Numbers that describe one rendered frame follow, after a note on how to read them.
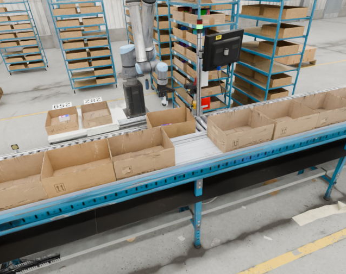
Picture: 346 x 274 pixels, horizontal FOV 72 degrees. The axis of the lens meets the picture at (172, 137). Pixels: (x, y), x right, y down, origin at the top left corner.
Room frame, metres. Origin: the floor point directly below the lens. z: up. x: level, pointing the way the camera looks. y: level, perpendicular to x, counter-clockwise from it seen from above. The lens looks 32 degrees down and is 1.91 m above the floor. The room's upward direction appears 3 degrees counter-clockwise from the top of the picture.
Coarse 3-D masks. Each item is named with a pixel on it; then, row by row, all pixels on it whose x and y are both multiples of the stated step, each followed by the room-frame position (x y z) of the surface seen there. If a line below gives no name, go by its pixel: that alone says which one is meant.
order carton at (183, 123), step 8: (152, 112) 2.01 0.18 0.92; (160, 112) 2.03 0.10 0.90; (168, 112) 2.05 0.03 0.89; (176, 112) 2.07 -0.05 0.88; (184, 112) 2.08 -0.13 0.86; (152, 120) 2.01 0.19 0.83; (160, 120) 2.03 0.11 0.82; (168, 120) 2.05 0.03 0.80; (176, 120) 2.06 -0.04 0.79; (184, 120) 2.08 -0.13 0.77; (192, 120) 1.80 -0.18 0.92; (168, 128) 1.75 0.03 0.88; (176, 128) 1.76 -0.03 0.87; (184, 128) 1.78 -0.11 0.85; (192, 128) 1.80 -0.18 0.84; (168, 136) 1.75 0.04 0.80; (176, 136) 1.76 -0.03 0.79
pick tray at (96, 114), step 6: (96, 102) 2.46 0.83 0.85; (102, 102) 2.48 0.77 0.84; (84, 108) 2.41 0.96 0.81; (90, 108) 2.44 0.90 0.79; (96, 108) 2.46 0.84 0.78; (102, 108) 2.48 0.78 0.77; (108, 108) 2.37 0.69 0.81; (84, 114) 2.36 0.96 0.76; (90, 114) 2.35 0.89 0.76; (96, 114) 2.34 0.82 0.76; (102, 114) 2.34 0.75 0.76; (108, 114) 2.33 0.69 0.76; (84, 120) 2.06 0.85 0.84; (90, 120) 2.07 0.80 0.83; (96, 120) 2.09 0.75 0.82; (102, 120) 2.11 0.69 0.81; (108, 120) 2.13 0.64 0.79; (84, 126) 2.05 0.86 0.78; (90, 126) 2.07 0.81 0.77; (96, 126) 2.09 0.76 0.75
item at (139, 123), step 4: (144, 120) 2.24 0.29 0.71; (124, 124) 2.15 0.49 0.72; (128, 124) 2.15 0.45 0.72; (132, 124) 2.16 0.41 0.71; (136, 124) 2.18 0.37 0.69; (140, 124) 2.19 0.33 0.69; (120, 128) 2.12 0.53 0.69; (124, 128) 2.13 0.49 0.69; (108, 132) 2.07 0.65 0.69; (76, 136) 1.96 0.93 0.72; (80, 136) 1.98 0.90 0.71; (84, 136) 2.00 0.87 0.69; (88, 136) 2.00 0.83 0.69; (60, 140) 1.91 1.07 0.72; (64, 140) 1.92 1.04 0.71; (68, 140) 1.94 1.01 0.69; (72, 140) 1.95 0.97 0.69; (52, 144) 1.89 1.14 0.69
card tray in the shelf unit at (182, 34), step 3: (174, 27) 3.47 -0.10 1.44; (177, 27) 3.57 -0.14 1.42; (174, 30) 3.48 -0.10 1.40; (177, 30) 3.36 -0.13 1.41; (180, 30) 3.23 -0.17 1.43; (183, 30) 3.18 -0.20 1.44; (186, 30) 3.19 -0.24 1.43; (189, 30) 3.20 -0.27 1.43; (174, 33) 3.48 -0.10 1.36; (177, 33) 3.36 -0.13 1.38; (180, 33) 3.24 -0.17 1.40; (183, 33) 3.18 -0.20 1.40; (180, 36) 3.24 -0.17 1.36; (183, 36) 3.18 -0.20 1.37
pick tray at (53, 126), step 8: (48, 112) 2.29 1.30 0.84; (56, 112) 2.33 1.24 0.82; (64, 112) 2.36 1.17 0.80; (72, 112) 2.38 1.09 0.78; (48, 120) 2.17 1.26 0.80; (56, 120) 2.25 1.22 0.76; (72, 120) 2.23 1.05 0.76; (48, 128) 1.96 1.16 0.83; (56, 128) 1.98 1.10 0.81; (64, 128) 2.00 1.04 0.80; (72, 128) 2.02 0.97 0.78
